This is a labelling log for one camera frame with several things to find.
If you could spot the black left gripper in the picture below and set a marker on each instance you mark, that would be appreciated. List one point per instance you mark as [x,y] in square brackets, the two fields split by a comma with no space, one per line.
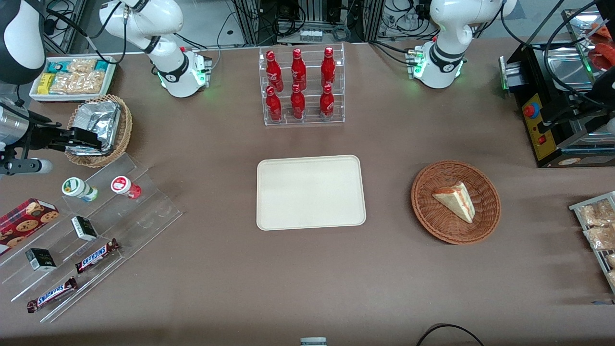
[583,111]

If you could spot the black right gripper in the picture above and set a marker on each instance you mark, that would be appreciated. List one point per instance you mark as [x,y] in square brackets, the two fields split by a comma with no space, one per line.
[42,136]

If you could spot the green gum bottle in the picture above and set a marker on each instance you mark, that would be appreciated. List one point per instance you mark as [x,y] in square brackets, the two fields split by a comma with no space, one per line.
[79,189]

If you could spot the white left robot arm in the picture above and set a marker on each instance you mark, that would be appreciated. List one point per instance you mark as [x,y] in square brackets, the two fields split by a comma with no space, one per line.
[444,57]

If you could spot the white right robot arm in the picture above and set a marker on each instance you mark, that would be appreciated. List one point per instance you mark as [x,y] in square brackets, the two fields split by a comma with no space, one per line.
[178,72]

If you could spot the red gum bottle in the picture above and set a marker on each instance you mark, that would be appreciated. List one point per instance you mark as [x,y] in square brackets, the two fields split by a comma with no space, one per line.
[124,186]

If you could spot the beige plastic tray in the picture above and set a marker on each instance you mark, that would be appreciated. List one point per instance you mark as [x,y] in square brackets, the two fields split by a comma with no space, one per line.
[311,192]

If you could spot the silver foil packets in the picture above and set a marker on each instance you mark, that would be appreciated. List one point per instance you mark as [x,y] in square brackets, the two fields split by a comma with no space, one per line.
[103,120]

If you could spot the light wicker basket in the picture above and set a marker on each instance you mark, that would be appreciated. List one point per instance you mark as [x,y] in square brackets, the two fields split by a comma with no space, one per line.
[126,129]

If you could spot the black food warmer machine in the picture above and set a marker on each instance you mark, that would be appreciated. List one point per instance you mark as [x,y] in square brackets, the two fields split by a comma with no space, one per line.
[533,72]

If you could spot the large clear nut bag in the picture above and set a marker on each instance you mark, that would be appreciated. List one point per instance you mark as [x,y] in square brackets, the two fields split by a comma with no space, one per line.
[79,83]

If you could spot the white snack bin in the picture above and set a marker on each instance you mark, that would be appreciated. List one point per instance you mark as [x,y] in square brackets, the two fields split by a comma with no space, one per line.
[36,93]

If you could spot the yellow snack packet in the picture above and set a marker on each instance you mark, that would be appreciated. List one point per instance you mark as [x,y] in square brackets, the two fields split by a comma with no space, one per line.
[46,83]

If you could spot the small clear nut bag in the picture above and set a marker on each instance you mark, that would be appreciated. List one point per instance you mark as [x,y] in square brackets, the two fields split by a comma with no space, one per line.
[81,65]

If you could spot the teal snack packet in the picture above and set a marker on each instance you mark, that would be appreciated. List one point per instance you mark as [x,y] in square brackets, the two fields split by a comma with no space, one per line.
[56,67]
[101,65]

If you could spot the small black box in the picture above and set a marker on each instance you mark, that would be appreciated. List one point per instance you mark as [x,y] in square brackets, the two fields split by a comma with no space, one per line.
[41,259]
[84,228]

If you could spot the clear acrylic stepped shelf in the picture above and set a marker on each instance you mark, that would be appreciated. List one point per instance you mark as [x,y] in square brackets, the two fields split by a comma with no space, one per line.
[144,211]

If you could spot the red cookie box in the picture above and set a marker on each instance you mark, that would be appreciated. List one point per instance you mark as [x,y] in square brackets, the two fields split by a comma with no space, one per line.
[24,223]

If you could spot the clear snack bag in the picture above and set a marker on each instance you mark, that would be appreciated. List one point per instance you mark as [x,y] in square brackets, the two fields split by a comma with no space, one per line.
[593,215]
[611,260]
[612,278]
[600,237]

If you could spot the Snickers chocolate bar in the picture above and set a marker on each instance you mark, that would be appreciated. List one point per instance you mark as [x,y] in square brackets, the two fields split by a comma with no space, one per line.
[52,294]
[96,255]

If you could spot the triangular wrapped sandwich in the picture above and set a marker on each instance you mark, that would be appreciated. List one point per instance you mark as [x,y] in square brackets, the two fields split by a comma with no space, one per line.
[456,201]

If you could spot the brown wicker basket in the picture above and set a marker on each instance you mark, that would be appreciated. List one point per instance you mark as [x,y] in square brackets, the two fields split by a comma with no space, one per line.
[432,216]

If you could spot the red cola bottle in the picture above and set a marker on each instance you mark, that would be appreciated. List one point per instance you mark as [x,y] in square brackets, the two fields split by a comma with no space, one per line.
[297,105]
[273,72]
[298,71]
[328,68]
[273,106]
[326,104]

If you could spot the clear acrylic bottle rack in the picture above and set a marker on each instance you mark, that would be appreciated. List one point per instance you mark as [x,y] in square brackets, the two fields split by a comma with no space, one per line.
[310,120]

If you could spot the white power strip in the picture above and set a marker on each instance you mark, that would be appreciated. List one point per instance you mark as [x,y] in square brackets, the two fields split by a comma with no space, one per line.
[311,35]

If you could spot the small grey device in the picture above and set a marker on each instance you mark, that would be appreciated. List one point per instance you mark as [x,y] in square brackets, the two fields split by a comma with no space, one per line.
[313,341]

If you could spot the aluminium frame rack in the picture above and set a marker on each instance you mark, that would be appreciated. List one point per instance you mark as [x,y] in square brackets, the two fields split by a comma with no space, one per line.
[250,21]

